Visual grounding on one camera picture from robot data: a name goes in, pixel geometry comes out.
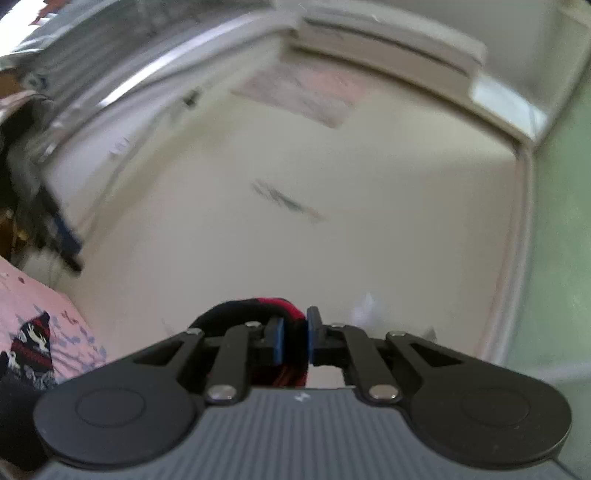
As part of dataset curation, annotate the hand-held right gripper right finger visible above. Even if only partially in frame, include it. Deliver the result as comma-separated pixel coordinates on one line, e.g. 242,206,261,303
306,306,462,406

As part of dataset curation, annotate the white air conditioner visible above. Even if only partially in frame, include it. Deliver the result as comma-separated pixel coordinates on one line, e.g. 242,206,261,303
288,14,488,90

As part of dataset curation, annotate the metal framed window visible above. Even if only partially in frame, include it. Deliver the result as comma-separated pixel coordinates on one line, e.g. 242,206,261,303
0,0,296,158

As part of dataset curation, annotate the black red reindeer sweater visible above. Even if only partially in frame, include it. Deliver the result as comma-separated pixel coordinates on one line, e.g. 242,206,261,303
0,298,308,472

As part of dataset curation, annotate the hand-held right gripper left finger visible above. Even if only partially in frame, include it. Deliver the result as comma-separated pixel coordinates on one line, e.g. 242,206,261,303
134,316,284,406

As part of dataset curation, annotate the dark cloth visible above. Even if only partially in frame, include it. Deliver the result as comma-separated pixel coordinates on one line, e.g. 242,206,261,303
0,90,86,273

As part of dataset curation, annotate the white door frame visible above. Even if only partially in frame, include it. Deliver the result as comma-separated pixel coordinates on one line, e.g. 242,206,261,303
466,74,555,361

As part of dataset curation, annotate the pink floral bedsheet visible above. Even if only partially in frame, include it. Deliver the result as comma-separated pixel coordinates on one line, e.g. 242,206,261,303
0,258,109,384

